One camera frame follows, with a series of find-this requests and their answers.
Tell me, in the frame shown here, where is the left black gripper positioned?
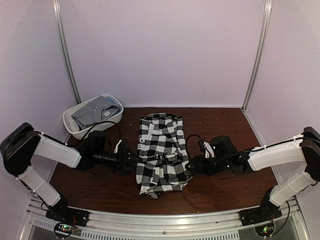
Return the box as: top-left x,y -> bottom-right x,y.
93,147 -> 143,175

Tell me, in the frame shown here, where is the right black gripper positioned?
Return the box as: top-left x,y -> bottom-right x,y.
185,155 -> 230,176

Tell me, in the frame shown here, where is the black white plaid shirt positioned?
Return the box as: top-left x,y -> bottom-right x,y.
135,113 -> 193,199

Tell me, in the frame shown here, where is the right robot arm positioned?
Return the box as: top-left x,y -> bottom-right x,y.
186,126 -> 320,221

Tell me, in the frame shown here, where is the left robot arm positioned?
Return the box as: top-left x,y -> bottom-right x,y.
0,122 -> 142,222

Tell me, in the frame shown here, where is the grey folded shirt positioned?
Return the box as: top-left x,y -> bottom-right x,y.
71,95 -> 122,130

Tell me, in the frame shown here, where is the white plastic bin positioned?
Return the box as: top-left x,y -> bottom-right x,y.
62,94 -> 124,140

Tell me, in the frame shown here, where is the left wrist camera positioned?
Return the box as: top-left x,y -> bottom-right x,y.
113,139 -> 128,154

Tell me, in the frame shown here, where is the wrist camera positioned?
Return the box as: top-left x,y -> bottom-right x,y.
198,140 -> 215,159
113,139 -> 128,154

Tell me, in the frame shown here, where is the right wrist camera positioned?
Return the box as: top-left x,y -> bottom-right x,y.
198,140 -> 215,159

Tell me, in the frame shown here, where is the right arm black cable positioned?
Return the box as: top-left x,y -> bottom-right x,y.
184,133 -> 320,223

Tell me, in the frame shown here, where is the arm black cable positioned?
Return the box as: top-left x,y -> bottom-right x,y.
0,120 -> 121,176
184,133 -> 320,223

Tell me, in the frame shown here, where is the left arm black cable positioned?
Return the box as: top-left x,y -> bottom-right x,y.
0,120 -> 121,176

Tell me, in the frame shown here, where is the aluminium front rail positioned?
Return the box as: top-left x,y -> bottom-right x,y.
17,197 -> 311,240

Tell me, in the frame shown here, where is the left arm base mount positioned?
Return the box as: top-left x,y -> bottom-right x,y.
45,207 -> 90,227

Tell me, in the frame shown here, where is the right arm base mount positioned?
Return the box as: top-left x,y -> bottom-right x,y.
239,206 -> 282,226

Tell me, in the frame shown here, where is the left aluminium post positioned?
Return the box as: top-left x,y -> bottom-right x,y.
52,0 -> 82,104

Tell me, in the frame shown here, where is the aluminium post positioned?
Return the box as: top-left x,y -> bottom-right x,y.
52,0 -> 82,104
241,0 -> 273,112

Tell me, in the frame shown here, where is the right aluminium post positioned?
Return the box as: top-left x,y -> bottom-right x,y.
241,0 -> 273,112

